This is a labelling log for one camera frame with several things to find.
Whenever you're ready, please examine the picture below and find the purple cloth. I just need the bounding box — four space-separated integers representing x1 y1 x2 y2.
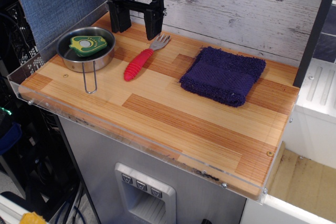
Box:
180 47 266 107

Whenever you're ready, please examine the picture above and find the small steel pan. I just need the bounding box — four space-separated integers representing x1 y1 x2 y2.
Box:
56 27 116 94

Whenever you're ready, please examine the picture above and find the green yellow toy avocado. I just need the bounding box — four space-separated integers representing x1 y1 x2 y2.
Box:
69 36 107 57

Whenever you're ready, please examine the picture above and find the clear acrylic table guard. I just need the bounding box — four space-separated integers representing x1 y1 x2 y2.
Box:
7 1 296 206

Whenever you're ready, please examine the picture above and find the steel dispenser cabinet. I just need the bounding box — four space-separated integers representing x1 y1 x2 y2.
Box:
60 118 246 223

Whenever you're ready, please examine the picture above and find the white side cabinet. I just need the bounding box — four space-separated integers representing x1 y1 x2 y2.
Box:
241 59 335 223

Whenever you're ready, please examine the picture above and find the red handled metal fork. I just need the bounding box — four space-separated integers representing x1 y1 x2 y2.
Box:
123 34 170 81

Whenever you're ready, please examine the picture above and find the black vertical post right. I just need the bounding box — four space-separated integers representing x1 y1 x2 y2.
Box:
293 0 333 88

